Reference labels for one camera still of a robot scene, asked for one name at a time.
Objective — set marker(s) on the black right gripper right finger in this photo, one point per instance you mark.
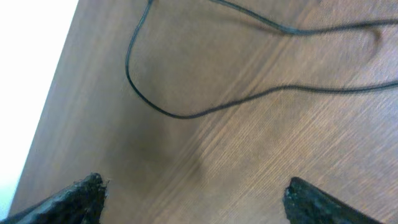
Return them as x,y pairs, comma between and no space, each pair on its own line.
305,203

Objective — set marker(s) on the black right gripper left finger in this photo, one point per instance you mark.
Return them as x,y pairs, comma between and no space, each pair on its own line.
81,202

